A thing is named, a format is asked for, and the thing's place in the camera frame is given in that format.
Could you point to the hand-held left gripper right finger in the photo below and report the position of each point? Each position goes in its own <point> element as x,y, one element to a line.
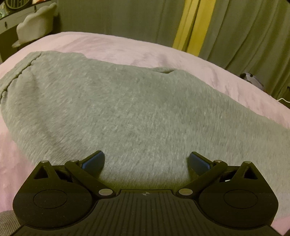
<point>199,162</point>

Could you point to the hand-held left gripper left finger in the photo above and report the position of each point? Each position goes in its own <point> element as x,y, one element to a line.
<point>94,159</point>

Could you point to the grey sweat pants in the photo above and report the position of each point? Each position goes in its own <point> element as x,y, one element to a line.
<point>126,118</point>

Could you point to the person's grey knit clothing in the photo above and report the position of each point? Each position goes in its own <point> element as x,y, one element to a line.
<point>8,222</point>

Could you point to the pink fleece blanket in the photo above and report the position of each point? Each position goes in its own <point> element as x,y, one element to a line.
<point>140,52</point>

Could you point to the grey curtain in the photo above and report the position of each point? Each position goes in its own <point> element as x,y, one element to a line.
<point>117,20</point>
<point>249,34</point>

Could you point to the yellow curtain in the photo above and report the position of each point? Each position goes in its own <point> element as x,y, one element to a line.
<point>192,25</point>

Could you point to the white cushioned chair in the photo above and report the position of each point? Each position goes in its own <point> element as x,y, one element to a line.
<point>36,27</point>

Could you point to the dark desk with drawers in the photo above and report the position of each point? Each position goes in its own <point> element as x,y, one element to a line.
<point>9,25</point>

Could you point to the round dark fan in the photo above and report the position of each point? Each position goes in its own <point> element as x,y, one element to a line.
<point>17,3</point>

